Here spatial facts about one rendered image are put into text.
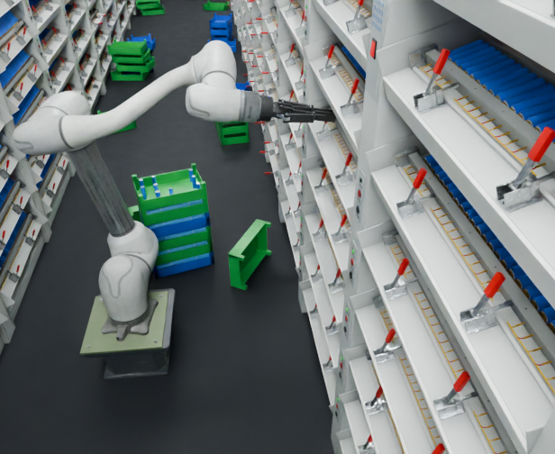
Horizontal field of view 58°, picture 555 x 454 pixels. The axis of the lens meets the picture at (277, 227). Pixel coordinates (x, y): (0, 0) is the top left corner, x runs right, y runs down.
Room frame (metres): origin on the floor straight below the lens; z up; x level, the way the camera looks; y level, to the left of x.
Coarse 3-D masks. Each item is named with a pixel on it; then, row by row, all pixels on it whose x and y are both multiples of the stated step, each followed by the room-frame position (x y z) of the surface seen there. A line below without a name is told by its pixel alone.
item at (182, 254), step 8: (208, 240) 1.92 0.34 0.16; (192, 248) 1.89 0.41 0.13; (200, 248) 1.90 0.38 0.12; (208, 248) 1.92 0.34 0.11; (160, 256) 1.83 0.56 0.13; (168, 256) 1.85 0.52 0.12; (176, 256) 1.86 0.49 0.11; (184, 256) 1.87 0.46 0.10; (192, 256) 1.89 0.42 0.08; (160, 264) 1.83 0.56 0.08
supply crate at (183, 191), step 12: (192, 168) 2.09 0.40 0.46; (132, 180) 1.99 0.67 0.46; (144, 180) 2.02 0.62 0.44; (156, 180) 2.04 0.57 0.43; (168, 180) 2.06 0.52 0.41; (180, 180) 2.08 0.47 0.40; (168, 192) 1.97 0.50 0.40; (180, 192) 1.97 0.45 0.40; (192, 192) 1.90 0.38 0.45; (204, 192) 1.92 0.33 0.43; (144, 204) 1.83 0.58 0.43; (156, 204) 1.84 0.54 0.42; (168, 204) 1.86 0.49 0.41
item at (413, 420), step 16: (368, 304) 0.89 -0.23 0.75; (384, 304) 0.87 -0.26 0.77; (368, 320) 0.84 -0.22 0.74; (384, 320) 0.82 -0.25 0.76; (368, 336) 0.80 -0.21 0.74; (384, 336) 0.79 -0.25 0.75; (384, 352) 0.73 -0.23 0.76; (400, 352) 0.73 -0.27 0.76; (384, 368) 0.70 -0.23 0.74; (400, 368) 0.69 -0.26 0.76; (384, 384) 0.66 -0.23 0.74; (400, 384) 0.65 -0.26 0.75; (416, 384) 0.65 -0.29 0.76; (400, 400) 0.62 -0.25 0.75; (416, 400) 0.61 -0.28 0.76; (400, 416) 0.58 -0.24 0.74; (416, 416) 0.58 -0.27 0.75; (400, 432) 0.55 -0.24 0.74; (416, 432) 0.54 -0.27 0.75; (432, 432) 0.54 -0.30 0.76; (416, 448) 0.51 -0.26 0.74; (432, 448) 0.51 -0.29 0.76
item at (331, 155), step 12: (324, 108) 1.57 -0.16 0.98; (312, 132) 1.52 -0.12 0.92; (336, 132) 1.43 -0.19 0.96; (324, 144) 1.39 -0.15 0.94; (324, 156) 1.32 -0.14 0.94; (336, 156) 1.30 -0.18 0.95; (336, 168) 1.23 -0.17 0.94; (348, 192) 1.11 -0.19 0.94; (348, 204) 1.06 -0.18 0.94; (348, 216) 1.02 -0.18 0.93
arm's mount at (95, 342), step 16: (96, 304) 1.44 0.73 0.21; (160, 304) 1.43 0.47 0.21; (96, 320) 1.35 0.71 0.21; (160, 320) 1.35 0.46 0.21; (96, 336) 1.27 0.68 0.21; (112, 336) 1.27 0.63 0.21; (128, 336) 1.27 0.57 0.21; (144, 336) 1.27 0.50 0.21; (160, 336) 1.27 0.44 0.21; (80, 352) 1.20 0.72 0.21; (96, 352) 1.20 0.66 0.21
